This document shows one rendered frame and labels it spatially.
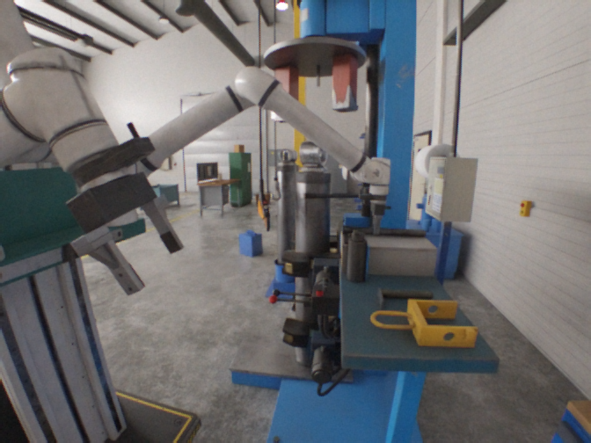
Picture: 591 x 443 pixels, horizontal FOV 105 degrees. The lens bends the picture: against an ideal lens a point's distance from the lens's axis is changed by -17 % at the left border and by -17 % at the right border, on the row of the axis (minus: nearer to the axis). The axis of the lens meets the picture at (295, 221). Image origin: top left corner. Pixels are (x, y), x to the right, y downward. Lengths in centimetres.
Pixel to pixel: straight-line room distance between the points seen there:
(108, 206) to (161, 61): 1507
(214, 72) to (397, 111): 1271
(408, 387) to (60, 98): 98
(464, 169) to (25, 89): 187
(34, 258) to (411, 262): 128
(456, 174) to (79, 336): 206
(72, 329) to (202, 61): 1358
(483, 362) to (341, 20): 164
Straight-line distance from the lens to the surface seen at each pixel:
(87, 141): 45
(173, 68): 1499
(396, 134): 158
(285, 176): 290
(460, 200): 190
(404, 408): 97
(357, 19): 176
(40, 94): 48
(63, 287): 126
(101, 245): 41
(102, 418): 162
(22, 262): 91
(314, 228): 159
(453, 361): 84
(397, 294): 105
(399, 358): 79
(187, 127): 117
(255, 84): 103
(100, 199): 42
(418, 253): 124
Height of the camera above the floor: 155
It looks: 13 degrees down
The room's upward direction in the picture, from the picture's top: straight up
